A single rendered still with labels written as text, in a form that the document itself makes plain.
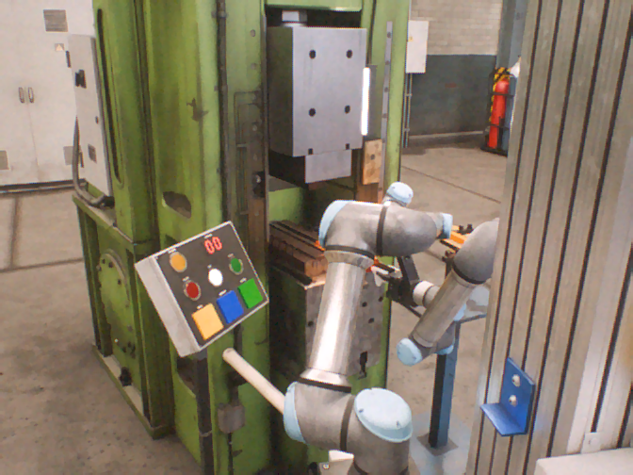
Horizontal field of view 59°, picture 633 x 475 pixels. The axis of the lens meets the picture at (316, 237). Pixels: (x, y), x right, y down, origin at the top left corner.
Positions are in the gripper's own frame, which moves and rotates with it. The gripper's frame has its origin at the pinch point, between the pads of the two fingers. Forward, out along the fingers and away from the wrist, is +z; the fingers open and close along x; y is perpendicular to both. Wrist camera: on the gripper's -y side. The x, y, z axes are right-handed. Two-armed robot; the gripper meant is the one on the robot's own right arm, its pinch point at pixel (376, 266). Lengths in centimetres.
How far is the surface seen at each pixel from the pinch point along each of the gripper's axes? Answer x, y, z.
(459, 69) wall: 646, -28, 501
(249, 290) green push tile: -44.1, -0.2, 8.2
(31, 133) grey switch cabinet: 2, 25, 565
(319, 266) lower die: -5.4, 6.5, 24.0
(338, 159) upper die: 2.2, -31.9, 23.2
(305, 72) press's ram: -12, -62, 23
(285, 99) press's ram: -17, -53, 27
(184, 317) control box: -69, -3, -1
